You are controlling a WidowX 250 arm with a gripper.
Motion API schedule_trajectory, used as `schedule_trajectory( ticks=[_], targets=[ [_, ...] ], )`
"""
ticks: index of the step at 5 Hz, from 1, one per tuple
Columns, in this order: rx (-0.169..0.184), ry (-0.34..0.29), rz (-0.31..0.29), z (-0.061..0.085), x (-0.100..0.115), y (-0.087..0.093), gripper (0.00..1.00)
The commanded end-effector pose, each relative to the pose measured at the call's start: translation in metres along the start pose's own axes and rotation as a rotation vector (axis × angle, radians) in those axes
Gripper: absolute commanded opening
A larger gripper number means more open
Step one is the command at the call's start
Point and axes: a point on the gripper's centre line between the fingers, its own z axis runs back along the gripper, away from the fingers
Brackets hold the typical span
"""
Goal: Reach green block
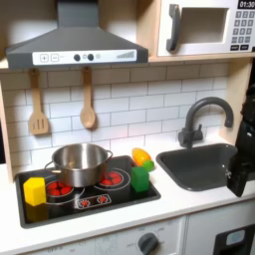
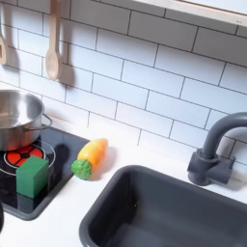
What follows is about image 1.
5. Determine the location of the green block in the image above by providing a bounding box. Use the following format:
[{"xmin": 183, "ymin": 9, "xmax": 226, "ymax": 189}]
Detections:
[{"xmin": 130, "ymin": 166, "xmax": 150, "ymax": 193}]

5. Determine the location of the yellow block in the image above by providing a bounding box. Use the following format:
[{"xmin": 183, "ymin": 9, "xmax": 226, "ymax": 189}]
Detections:
[{"xmin": 23, "ymin": 176, "xmax": 48, "ymax": 207}]

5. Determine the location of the dark grey sink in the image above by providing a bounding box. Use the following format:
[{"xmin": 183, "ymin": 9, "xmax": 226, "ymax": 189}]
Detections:
[{"xmin": 155, "ymin": 142, "xmax": 255, "ymax": 193}]

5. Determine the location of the dark grey tap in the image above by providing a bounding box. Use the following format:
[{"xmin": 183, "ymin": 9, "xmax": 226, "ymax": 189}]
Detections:
[{"xmin": 177, "ymin": 97, "xmax": 235, "ymax": 149}]

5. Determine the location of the black oven door panel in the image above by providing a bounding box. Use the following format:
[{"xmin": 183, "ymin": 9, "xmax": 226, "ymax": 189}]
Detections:
[{"xmin": 212, "ymin": 223, "xmax": 255, "ymax": 255}]

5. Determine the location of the wooden kitchen side panel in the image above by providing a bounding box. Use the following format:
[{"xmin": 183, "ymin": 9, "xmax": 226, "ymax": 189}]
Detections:
[{"xmin": 219, "ymin": 58, "xmax": 255, "ymax": 145}]

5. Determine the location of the small green toy vegetable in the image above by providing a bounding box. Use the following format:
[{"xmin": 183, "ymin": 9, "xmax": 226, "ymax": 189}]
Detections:
[{"xmin": 142, "ymin": 159, "xmax": 156, "ymax": 173}]

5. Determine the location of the orange yellow toy vegetable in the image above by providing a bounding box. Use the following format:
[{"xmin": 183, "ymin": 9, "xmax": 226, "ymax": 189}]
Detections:
[{"xmin": 131, "ymin": 147, "xmax": 153, "ymax": 167}]

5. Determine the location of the white toy microwave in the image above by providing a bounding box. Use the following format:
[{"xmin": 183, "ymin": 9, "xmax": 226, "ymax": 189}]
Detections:
[{"xmin": 156, "ymin": 0, "xmax": 255, "ymax": 58}]

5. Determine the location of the black toy stove top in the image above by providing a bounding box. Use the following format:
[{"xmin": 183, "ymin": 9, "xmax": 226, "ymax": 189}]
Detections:
[{"xmin": 14, "ymin": 154, "xmax": 162, "ymax": 230}]

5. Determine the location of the grey oven knob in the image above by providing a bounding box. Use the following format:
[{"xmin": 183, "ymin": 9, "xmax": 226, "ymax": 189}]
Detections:
[{"xmin": 136, "ymin": 232, "xmax": 160, "ymax": 255}]

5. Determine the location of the steel pot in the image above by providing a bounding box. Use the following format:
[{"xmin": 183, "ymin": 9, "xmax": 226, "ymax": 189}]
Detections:
[{"xmin": 44, "ymin": 142, "xmax": 115, "ymax": 189}]

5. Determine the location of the wooden spoon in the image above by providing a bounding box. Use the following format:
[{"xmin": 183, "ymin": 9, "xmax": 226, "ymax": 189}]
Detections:
[{"xmin": 79, "ymin": 66, "xmax": 98, "ymax": 130}]

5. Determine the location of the grey range hood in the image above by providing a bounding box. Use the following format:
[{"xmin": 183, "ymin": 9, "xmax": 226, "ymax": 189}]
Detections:
[{"xmin": 5, "ymin": 0, "xmax": 149, "ymax": 71}]

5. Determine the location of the wooden slotted spatula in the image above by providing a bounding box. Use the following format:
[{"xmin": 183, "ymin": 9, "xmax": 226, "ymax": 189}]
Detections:
[{"xmin": 27, "ymin": 68, "xmax": 51, "ymax": 136}]

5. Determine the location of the grey microwave handle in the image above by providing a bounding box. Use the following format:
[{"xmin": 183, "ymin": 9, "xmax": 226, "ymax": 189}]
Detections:
[{"xmin": 165, "ymin": 3, "xmax": 182, "ymax": 54}]

